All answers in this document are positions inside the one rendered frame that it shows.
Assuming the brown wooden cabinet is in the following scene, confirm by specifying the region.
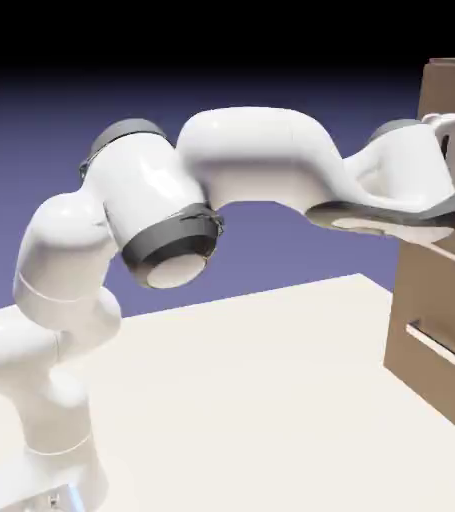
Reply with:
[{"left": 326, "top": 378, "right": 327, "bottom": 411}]
[{"left": 382, "top": 57, "right": 455, "bottom": 448}]

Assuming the silver drawer handle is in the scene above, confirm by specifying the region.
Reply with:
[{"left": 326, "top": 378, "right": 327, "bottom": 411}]
[{"left": 405, "top": 318, "right": 455, "bottom": 371}]

